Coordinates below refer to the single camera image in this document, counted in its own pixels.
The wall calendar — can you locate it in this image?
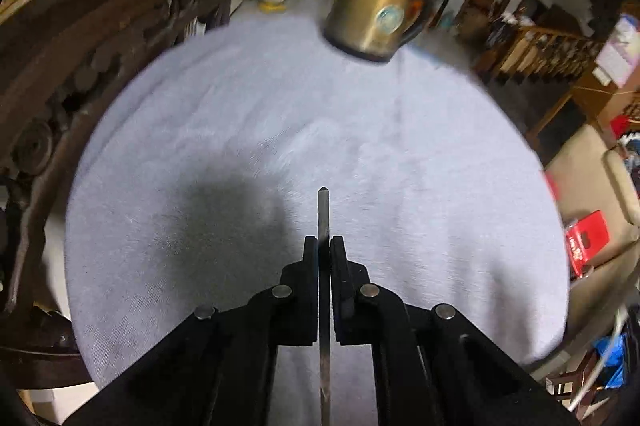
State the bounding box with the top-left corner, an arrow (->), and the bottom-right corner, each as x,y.
595,13 -> 640,88

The dark chopstick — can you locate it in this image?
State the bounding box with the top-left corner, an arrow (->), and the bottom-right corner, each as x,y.
318,187 -> 333,426

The carved dark wooden chair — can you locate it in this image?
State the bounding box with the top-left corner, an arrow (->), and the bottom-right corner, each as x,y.
0,0 -> 239,389

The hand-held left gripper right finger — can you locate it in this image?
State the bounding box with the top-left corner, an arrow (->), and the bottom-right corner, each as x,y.
330,236 -> 576,426

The red plastic stool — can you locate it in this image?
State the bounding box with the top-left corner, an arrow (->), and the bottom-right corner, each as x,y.
564,210 -> 614,279

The dark wooden cabinet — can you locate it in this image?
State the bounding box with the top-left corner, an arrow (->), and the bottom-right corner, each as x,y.
457,0 -> 522,47

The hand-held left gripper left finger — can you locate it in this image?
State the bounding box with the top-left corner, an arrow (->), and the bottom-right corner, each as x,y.
65,236 -> 321,426

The beige sofa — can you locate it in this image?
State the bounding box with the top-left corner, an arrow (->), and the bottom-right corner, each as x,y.
544,123 -> 640,279

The blue plastic bag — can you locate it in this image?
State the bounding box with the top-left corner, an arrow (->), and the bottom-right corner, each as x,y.
592,333 -> 627,388

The wooden stair railing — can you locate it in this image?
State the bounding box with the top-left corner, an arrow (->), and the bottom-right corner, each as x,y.
475,26 -> 603,84

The gold electric kettle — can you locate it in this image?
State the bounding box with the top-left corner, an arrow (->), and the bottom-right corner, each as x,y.
322,0 -> 432,64

